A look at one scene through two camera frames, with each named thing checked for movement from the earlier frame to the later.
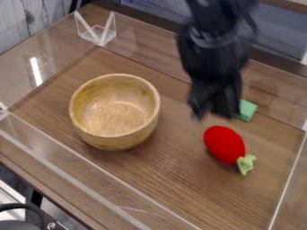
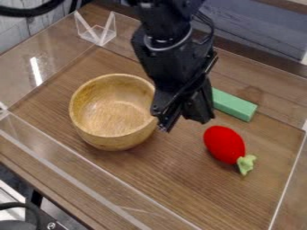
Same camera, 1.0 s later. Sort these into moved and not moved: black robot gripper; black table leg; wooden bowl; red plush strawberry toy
Moved: black robot gripper
Not moved: red plush strawberry toy; black table leg; wooden bowl
